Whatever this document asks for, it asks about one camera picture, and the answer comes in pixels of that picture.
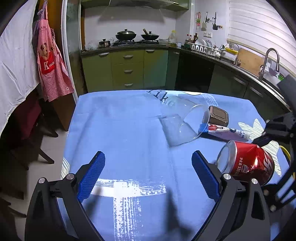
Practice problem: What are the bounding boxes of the white dish rack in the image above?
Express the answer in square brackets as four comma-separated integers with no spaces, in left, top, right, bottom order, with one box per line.
[189,42,222,59]

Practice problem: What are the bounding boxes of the clear plastic cup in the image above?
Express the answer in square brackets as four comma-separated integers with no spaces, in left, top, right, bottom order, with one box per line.
[159,94,209,147]

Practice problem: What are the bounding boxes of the white toothpaste tube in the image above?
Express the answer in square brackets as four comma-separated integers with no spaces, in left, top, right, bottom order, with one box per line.
[199,123,250,142]

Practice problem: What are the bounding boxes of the green upper cabinets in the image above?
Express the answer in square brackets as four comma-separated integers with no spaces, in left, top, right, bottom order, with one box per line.
[81,0,190,11]

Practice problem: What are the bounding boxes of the gas stove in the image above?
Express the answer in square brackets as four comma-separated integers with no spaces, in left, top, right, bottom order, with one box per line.
[113,40,159,46]

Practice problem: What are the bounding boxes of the black bin with yellow rim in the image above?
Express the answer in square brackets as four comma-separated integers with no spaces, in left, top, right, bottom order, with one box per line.
[280,145,291,163]

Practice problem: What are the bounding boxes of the green cabinets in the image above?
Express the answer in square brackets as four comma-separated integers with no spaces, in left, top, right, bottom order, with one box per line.
[81,0,190,11]
[80,45,290,120]

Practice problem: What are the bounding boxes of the black wok with handle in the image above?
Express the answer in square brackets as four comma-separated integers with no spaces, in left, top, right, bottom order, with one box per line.
[141,29,159,41]

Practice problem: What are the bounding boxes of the black lidded wok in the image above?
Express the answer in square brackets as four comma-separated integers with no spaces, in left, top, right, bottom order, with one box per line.
[115,29,137,41]

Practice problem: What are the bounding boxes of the white hanging cloth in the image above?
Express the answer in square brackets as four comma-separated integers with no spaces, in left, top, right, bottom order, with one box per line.
[0,1,40,131]

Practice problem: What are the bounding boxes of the brown plastic tray box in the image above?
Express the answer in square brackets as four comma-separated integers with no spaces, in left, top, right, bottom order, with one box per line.
[208,105,229,127]

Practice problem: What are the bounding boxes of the small steel pot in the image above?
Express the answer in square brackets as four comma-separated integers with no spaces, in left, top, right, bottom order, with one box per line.
[98,39,111,48]

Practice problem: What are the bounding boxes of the red checkered apron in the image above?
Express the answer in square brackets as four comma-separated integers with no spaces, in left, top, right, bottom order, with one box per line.
[32,1,74,102]

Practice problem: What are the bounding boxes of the steel kitchen faucet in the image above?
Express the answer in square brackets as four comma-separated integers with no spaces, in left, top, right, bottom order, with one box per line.
[258,47,280,82]

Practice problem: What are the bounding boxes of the steel sink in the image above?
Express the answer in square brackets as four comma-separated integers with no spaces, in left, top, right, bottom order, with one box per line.
[229,64,289,108]

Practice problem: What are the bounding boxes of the red soda can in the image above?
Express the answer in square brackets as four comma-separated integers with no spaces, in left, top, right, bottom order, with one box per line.
[215,140,275,186]

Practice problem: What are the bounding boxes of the white window blind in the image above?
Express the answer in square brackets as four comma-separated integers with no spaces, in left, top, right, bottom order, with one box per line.
[227,1,295,74]

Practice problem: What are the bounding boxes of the green lower cabinets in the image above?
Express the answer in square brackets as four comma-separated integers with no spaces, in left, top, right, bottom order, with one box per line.
[80,45,290,120]

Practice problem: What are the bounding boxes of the dark wooden chair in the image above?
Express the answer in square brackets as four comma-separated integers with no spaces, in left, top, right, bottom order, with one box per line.
[1,90,58,171]

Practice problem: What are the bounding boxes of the wooden cutting board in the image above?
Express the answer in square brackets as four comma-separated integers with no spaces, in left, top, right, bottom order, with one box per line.
[238,48,264,77]

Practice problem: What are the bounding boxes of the blue patterned tablecloth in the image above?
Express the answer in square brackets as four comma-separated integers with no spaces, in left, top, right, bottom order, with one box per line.
[61,90,265,240]

